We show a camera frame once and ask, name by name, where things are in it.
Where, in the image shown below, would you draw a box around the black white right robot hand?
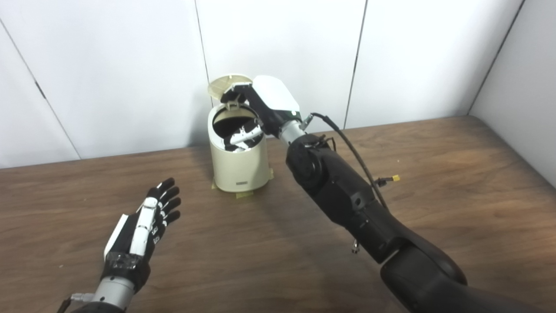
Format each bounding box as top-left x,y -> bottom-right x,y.
221,75 -> 302,153

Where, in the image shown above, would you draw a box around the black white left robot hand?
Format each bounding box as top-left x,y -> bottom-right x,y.
101,177 -> 182,292

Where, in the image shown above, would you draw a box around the cream round bin lid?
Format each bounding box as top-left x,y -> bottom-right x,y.
207,74 -> 253,106

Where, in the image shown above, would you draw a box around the cream-colored cylindrical bin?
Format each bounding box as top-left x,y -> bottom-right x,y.
208,103 -> 271,193

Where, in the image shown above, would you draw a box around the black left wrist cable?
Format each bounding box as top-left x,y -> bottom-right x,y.
56,293 -> 94,313

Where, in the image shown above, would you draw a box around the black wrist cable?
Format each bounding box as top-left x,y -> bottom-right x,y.
56,293 -> 94,313
304,112 -> 389,211

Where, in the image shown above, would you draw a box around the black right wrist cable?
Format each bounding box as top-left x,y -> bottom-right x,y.
304,112 -> 389,211

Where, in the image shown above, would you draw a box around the yellow-tipped cable connector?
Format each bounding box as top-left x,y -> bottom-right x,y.
373,175 -> 400,188

